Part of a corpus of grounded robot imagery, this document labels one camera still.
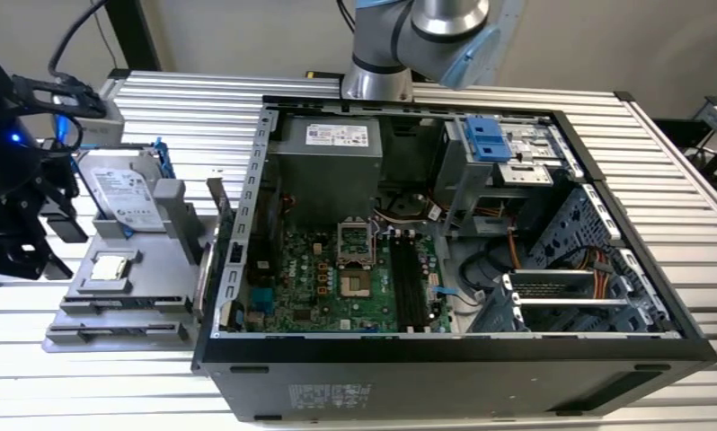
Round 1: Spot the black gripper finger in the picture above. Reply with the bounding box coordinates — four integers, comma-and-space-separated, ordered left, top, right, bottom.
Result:
38, 174, 89, 242
0, 231, 77, 282

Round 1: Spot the blue disk carrier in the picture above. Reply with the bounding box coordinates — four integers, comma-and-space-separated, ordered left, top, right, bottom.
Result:
70, 141, 174, 238

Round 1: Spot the metal disk bay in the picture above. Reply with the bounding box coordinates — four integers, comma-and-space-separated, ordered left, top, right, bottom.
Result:
472, 268, 657, 333

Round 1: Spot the black cooling fan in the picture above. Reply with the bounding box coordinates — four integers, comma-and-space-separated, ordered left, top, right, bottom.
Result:
376, 188, 440, 224

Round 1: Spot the metal socket cover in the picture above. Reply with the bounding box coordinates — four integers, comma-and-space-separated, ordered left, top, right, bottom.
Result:
336, 217, 377, 269

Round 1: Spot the black upright post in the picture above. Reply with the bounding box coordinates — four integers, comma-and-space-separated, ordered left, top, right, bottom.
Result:
103, 0, 162, 73

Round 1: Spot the orange wire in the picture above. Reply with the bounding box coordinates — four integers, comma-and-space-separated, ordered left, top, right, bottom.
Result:
507, 227, 524, 270

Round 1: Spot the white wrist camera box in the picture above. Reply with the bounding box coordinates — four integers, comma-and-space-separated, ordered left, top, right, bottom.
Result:
14, 75, 125, 145

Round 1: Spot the black looped cable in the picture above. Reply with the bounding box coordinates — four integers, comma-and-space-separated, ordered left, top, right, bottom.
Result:
460, 249, 511, 306

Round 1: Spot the silver hard disk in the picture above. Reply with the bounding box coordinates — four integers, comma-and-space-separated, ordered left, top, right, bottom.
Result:
77, 150, 157, 233

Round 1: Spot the grey power supply unit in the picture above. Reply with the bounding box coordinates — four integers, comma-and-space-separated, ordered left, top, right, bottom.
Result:
268, 114, 384, 225

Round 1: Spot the blue drive latch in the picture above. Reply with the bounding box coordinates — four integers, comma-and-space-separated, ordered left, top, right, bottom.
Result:
464, 115, 504, 163

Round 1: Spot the CPU socket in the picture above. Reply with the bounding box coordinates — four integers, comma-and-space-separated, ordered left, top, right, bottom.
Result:
338, 267, 376, 300

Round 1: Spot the silver CPU chip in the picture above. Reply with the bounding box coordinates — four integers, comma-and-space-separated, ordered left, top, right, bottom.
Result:
90, 254, 135, 282

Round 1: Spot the grey metal drive cage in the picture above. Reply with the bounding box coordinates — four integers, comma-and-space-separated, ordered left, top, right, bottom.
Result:
436, 116, 576, 235

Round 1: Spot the black PC case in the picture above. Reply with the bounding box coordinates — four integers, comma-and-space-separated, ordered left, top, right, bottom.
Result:
190, 93, 717, 423

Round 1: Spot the grey parts rack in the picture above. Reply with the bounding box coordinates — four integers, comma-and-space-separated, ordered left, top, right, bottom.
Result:
42, 178, 220, 354

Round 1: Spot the green motherboard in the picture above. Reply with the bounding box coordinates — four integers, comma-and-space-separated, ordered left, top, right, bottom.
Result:
244, 224, 456, 334

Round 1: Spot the black RAM stick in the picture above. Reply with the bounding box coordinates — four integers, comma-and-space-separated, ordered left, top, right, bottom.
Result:
77, 327, 159, 337
94, 302, 163, 311

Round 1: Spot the black camera cable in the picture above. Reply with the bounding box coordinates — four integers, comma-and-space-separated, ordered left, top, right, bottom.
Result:
47, 0, 109, 84

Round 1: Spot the red yellow wire bundle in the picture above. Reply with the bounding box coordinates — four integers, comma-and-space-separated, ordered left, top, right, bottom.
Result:
579, 249, 613, 300

